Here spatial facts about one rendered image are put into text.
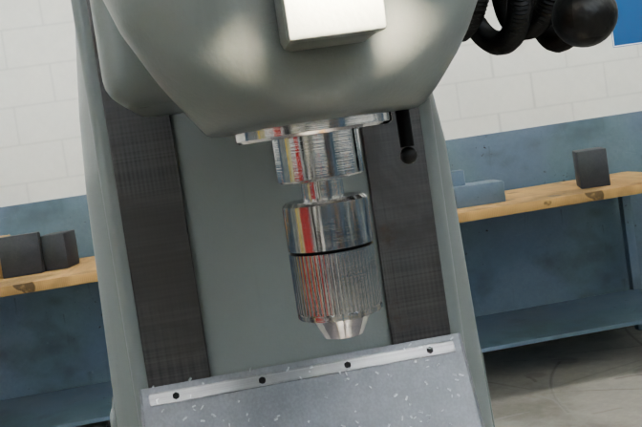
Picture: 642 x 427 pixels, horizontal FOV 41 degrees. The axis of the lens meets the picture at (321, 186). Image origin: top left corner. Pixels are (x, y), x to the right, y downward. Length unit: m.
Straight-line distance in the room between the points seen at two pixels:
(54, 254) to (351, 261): 3.83
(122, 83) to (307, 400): 0.40
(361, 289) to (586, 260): 4.69
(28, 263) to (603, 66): 3.24
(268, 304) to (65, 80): 3.95
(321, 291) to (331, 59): 0.13
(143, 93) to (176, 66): 0.18
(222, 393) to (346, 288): 0.42
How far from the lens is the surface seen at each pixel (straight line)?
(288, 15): 0.34
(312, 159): 0.45
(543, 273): 5.05
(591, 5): 0.42
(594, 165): 4.40
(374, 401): 0.86
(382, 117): 0.45
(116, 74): 0.58
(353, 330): 0.47
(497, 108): 4.93
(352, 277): 0.46
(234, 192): 0.84
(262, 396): 0.85
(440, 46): 0.41
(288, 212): 0.46
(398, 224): 0.86
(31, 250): 4.25
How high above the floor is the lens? 1.30
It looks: 3 degrees down
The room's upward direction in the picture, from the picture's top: 8 degrees counter-clockwise
